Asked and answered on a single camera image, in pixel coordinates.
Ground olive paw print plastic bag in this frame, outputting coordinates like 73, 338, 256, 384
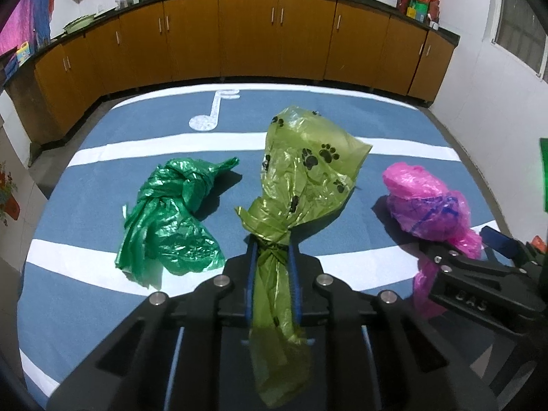
235, 105, 373, 410

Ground green knotted plastic bag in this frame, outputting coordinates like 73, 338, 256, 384
115, 157, 240, 290

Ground pink plastic bag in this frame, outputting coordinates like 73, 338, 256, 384
381, 162, 483, 320

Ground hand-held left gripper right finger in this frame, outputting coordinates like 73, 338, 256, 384
289, 243, 501, 411

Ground bright green sheet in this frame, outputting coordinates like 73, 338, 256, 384
539, 137, 548, 215

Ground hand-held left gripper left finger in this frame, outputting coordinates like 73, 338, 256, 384
45, 240, 260, 411

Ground white cabinet with flower decal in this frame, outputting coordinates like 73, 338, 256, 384
0, 86, 49, 275

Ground wooden base cabinets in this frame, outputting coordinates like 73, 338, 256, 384
9, 0, 455, 147

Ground black kitchen countertop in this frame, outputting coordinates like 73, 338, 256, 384
0, 0, 461, 90

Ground yellow blue box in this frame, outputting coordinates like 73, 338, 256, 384
4, 42, 32, 80

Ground barred window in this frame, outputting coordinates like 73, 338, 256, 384
492, 0, 548, 80

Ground blue cloth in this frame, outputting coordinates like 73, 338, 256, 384
32, 0, 57, 49

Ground green basin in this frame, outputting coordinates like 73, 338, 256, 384
63, 14, 97, 34

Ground pink cloth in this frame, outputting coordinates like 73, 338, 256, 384
0, 0, 43, 57

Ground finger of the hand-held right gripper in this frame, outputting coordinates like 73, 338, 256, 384
479, 225, 537, 267
417, 240, 530, 277

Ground blue white striped mat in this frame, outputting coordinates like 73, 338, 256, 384
17, 83, 514, 404

